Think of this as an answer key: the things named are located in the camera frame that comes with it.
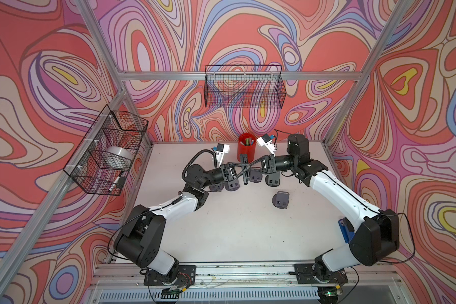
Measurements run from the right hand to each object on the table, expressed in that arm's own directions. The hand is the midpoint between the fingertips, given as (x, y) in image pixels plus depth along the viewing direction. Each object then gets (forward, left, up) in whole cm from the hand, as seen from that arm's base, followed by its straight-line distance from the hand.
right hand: (248, 173), depth 68 cm
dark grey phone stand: (+15, -16, -26) cm, 34 cm away
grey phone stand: (+11, +14, -27) cm, 32 cm away
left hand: (-1, -1, +1) cm, 2 cm away
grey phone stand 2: (+11, +6, -26) cm, 29 cm away
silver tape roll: (+7, +49, +3) cm, 50 cm away
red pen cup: (+35, -3, -21) cm, 41 cm away
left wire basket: (+25, +58, +3) cm, 64 cm away
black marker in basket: (-1, +51, -4) cm, 52 cm away
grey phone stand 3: (+18, -7, -25) cm, 32 cm away
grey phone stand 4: (+3, -17, -26) cm, 31 cm away
